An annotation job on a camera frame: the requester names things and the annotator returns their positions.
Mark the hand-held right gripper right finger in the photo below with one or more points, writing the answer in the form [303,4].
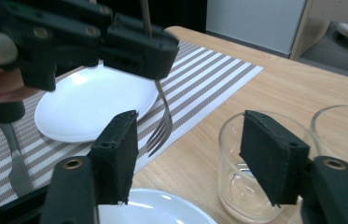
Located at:
[274,158]

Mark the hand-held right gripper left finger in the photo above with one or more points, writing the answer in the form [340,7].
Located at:
[115,161]

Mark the silver fork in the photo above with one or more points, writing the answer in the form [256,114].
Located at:
[162,124]

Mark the white round plate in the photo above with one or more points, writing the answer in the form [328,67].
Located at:
[84,102]
[150,211]

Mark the silver table knife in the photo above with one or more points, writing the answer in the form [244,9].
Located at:
[19,168]

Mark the clear drinking glass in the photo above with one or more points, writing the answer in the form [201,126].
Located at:
[342,140]
[233,186]

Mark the striped woven placemat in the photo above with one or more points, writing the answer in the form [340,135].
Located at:
[209,71]

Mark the white panel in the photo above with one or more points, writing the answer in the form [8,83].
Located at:
[255,21]

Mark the light wooden desk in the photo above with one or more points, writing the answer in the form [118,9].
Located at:
[302,28]

